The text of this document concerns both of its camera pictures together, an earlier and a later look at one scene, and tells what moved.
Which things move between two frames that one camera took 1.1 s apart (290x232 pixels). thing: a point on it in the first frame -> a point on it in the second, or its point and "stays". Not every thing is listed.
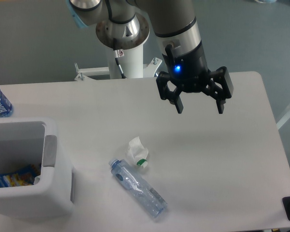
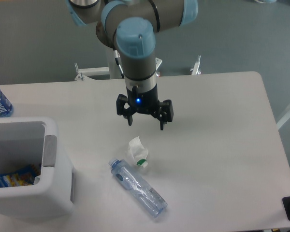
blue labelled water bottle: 0,106 stays
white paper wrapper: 137,152 stays
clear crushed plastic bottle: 137,188 stays
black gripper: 189,69 -> 143,102
